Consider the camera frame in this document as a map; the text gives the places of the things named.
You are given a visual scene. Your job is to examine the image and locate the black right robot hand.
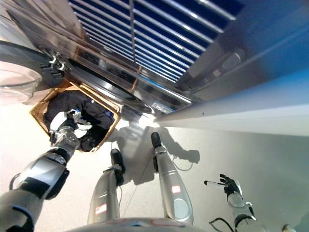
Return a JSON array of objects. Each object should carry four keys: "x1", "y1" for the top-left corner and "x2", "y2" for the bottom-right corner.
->
[{"x1": 204, "y1": 174, "x2": 242, "y2": 197}]

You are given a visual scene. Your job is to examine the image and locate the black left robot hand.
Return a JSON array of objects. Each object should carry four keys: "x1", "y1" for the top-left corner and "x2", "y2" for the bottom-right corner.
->
[{"x1": 49, "y1": 109, "x2": 94, "y2": 137}]

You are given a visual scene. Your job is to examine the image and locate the dark clothes pile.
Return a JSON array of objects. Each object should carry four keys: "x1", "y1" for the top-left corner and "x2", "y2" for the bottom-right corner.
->
[{"x1": 43, "y1": 90, "x2": 115, "y2": 152}]

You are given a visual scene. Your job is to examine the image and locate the woven wicker laundry basket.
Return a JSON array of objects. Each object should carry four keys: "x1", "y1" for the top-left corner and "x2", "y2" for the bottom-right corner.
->
[{"x1": 29, "y1": 81, "x2": 121, "y2": 154}]

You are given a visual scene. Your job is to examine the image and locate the grey front-load washing machine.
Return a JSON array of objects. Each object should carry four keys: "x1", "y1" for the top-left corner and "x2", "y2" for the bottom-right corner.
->
[{"x1": 41, "y1": 45, "x2": 194, "y2": 121}]

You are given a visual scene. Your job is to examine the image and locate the white cabinet side panel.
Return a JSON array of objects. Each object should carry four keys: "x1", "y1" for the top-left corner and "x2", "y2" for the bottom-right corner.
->
[{"x1": 154, "y1": 65, "x2": 309, "y2": 140}]

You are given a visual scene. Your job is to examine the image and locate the round black washer door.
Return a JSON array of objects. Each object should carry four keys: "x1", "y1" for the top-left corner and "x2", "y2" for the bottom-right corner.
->
[{"x1": 0, "y1": 40, "x2": 66, "y2": 106}]

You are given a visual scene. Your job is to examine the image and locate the grey robot torso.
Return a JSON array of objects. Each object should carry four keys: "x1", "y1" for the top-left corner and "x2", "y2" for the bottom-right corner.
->
[{"x1": 79, "y1": 217, "x2": 201, "y2": 232}]

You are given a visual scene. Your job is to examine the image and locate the blue white energy sticker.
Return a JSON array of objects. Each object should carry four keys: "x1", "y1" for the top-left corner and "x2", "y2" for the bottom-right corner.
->
[{"x1": 152, "y1": 102, "x2": 170, "y2": 114}]

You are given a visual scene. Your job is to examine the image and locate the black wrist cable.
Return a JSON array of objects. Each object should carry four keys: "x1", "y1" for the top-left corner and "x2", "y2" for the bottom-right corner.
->
[{"x1": 209, "y1": 217, "x2": 236, "y2": 232}]

